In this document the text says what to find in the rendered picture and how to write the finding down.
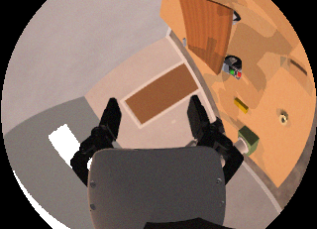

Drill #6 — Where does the beige roll of tape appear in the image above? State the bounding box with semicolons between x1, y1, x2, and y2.
279;111;288;126

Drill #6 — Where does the brown rectangular block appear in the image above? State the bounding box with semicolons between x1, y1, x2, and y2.
289;59;307;87

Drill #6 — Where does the brown wooden dolly with black caster wheels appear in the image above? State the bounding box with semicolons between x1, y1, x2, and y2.
179;0;242;80

